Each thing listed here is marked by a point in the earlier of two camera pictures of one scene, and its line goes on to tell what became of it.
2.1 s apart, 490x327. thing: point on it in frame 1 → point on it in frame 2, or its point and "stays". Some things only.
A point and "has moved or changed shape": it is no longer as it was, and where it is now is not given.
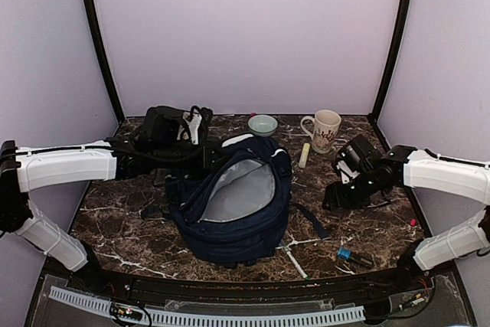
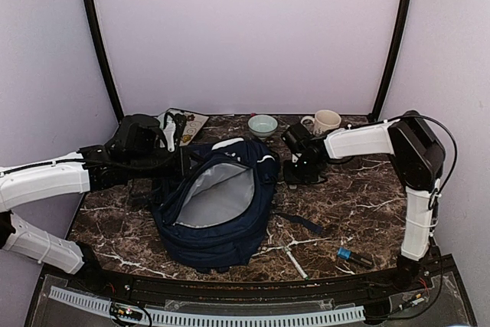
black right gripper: x=338 y=198 → x=291 y=178
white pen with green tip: x=297 y=264 stays
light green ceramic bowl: x=262 y=125 stays
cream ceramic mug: x=326 y=124 stays
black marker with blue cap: x=347 y=254 stays
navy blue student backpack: x=237 y=210 has moved or changed shape
